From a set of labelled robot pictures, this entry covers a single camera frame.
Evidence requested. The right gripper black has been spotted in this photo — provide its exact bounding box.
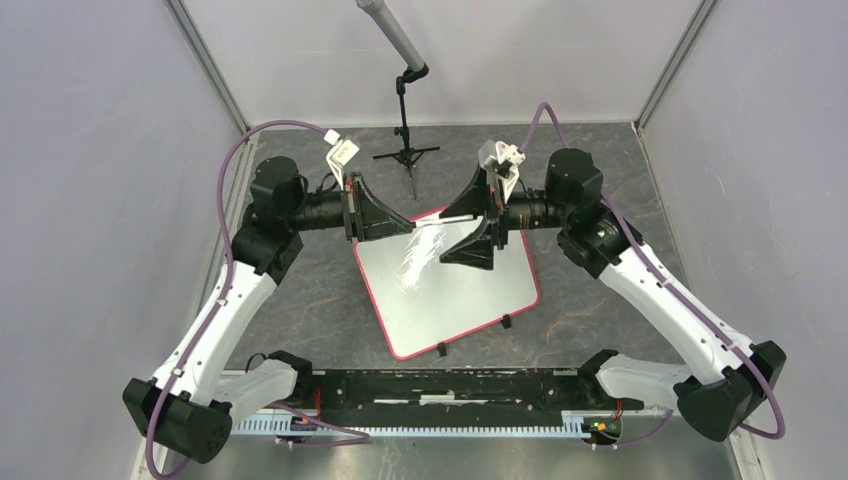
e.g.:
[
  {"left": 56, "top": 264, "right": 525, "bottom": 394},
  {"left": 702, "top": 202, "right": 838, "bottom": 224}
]
[{"left": 440, "top": 162, "right": 572, "bottom": 269}]

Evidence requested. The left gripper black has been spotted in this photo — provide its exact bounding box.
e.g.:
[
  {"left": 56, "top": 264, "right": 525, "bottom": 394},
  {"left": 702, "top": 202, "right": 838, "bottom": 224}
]
[{"left": 286, "top": 172, "right": 412, "bottom": 243}]

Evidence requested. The black white marker pen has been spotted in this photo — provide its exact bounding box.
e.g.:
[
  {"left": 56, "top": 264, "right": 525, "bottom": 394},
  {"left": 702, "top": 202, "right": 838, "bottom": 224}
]
[{"left": 414, "top": 212, "right": 476, "bottom": 228}]

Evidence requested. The whiteboard with pink frame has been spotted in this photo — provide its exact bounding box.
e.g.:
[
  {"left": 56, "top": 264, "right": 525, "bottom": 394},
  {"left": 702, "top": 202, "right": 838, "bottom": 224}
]
[{"left": 353, "top": 219, "right": 541, "bottom": 360}]

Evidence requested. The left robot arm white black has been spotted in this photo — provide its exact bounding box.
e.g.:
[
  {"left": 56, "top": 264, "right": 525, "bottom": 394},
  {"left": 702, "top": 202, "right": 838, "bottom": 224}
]
[{"left": 122, "top": 156, "right": 415, "bottom": 479}]

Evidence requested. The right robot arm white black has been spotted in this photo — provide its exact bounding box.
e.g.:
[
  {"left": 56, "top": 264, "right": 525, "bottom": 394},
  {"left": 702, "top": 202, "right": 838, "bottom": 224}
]
[{"left": 439, "top": 143, "right": 787, "bottom": 442}]

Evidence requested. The black tripod stand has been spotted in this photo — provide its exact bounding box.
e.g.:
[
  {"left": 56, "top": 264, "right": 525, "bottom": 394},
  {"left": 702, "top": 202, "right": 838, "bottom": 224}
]
[{"left": 373, "top": 64, "right": 441, "bottom": 201}]

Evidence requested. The grey microphone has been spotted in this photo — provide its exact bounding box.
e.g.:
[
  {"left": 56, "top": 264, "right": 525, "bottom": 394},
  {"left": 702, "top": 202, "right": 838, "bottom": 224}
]
[{"left": 355, "top": 0, "right": 426, "bottom": 72}]

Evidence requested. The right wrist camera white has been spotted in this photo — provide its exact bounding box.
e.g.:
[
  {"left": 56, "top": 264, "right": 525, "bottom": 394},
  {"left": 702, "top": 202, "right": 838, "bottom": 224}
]
[{"left": 478, "top": 140, "right": 526, "bottom": 203}]

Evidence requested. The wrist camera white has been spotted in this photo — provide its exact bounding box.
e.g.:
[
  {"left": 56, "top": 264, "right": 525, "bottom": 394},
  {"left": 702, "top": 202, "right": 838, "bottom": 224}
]
[
  {"left": 323, "top": 129, "right": 360, "bottom": 189},
  {"left": 478, "top": 140, "right": 526, "bottom": 203}
]

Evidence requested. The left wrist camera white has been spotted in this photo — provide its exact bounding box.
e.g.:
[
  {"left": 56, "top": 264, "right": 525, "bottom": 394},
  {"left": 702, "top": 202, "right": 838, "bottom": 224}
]
[{"left": 323, "top": 129, "right": 360, "bottom": 189}]

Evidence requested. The white slotted cable duct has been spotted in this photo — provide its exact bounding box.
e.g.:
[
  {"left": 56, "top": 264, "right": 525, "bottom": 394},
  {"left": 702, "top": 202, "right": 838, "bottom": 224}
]
[{"left": 231, "top": 413, "right": 621, "bottom": 439}]

